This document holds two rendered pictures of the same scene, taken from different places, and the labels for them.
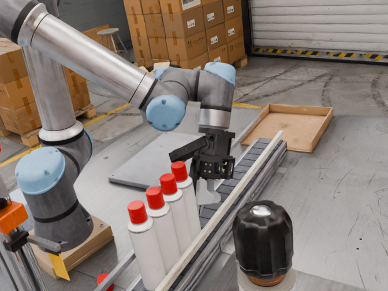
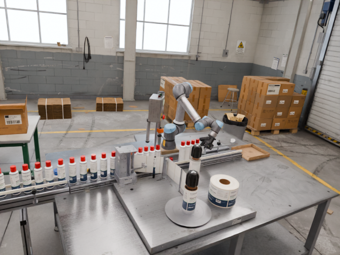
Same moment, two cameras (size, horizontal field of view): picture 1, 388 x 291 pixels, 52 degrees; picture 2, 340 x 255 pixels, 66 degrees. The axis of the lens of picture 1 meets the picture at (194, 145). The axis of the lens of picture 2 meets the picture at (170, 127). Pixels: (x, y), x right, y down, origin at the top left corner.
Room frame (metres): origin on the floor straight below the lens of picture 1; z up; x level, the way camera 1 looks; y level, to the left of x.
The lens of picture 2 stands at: (-1.32, -0.65, 1.99)
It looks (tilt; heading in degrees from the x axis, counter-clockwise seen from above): 21 degrees down; 25
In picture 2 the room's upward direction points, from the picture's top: 5 degrees clockwise
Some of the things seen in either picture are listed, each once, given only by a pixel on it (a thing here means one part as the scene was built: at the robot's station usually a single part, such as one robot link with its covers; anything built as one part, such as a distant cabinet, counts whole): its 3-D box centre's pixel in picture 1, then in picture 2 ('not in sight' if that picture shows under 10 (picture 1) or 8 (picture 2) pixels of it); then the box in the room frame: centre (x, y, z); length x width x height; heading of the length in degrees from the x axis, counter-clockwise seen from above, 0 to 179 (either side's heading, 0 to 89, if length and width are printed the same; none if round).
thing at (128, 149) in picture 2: not in sight; (126, 149); (0.12, 0.36, 1.14); 0.14 x 0.11 x 0.01; 146
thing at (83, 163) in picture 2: not in sight; (83, 168); (-0.06, 0.60, 0.98); 0.05 x 0.05 x 0.20
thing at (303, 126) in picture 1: (287, 125); (250, 151); (1.35, -0.36, 0.85); 0.30 x 0.26 x 0.04; 146
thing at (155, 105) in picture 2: not in sight; (156, 108); (0.49, 0.33, 1.38); 0.17 x 0.10 x 0.19; 21
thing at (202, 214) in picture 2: not in sight; (187, 210); (0.05, -0.20, 0.89); 0.31 x 0.31 x 0.01
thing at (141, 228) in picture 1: (146, 246); (181, 152); (0.64, 0.13, 0.98); 0.05 x 0.05 x 0.20
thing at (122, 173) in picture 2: not in sight; (125, 164); (0.13, 0.36, 1.01); 0.14 x 0.13 x 0.26; 146
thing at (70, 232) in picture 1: (59, 218); (168, 142); (0.88, 0.38, 0.92); 0.15 x 0.15 x 0.10
